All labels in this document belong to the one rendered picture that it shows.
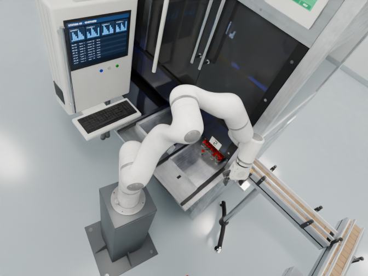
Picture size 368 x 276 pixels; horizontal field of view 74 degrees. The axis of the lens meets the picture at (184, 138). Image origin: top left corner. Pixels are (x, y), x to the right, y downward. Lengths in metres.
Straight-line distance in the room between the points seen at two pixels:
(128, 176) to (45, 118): 2.03
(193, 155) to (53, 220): 1.31
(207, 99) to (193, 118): 0.10
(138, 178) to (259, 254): 1.77
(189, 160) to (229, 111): 0.81
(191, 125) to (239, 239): 1.86
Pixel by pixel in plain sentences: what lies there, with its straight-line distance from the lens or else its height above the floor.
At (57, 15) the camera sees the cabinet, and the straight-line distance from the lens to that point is 1.44.
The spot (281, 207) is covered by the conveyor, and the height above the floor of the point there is 0.89.
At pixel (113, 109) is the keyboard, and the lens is 1.88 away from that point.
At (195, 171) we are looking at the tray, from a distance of 1.60.
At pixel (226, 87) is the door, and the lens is 1.37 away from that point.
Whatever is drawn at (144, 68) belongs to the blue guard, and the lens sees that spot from 1.86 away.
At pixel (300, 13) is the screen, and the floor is 1.89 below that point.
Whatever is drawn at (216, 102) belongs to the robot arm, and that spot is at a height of 1.66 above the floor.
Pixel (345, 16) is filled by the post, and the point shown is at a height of 1.94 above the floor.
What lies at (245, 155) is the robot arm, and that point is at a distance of 1.20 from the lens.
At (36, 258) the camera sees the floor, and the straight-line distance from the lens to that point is 2.31.
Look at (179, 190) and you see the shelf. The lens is 1.51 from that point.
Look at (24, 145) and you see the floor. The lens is 2.79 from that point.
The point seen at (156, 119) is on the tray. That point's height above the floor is 0.88.
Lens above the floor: 2.20
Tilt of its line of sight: 50 degrees down
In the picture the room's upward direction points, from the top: 22 degrees clockwise
